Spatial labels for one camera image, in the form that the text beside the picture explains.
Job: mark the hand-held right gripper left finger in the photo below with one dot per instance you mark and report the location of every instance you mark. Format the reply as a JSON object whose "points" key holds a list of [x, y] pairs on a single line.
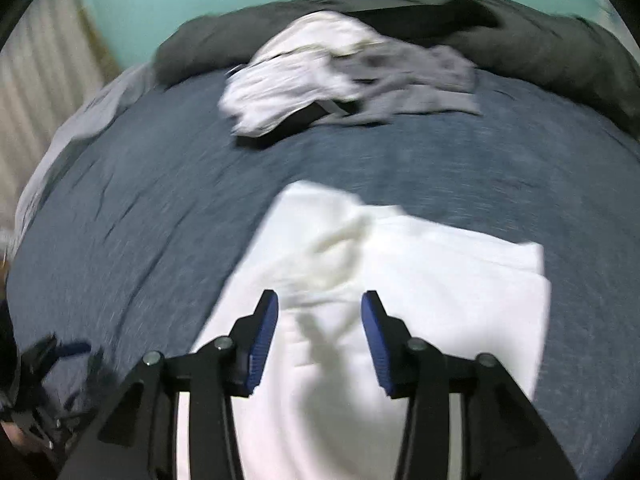
{"points": [[262, 340]]}

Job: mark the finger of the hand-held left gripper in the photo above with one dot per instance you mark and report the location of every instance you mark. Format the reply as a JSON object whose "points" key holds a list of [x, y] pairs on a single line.
{"points": [[75, 348]]}

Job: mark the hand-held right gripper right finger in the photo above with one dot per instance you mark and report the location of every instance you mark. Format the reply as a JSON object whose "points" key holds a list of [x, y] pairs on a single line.
{"points": [[375, 345]]}

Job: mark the white long-sleeve shirt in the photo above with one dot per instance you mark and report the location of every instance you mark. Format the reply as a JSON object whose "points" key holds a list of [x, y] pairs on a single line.
{"points": [[425, 285]]}

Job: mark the blue patterned bed sheet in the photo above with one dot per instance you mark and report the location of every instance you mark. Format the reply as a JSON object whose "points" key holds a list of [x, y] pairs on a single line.
{"points": [[150, 210]]}

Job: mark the light grey sheet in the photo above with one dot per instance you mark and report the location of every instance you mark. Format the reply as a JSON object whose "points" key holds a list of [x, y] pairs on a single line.
{"points": [[75, 130]]}

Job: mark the white black-trimmed garment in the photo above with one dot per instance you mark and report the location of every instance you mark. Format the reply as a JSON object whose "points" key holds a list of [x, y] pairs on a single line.
{"points": [[280, 90]]}

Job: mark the pale pleated curtain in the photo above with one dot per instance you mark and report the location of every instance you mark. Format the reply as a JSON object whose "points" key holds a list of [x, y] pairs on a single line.
{"points": [[40, 85]]}

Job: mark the black garment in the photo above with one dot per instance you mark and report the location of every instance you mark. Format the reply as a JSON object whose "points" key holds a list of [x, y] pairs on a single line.
{"points": [[450, 15]]}

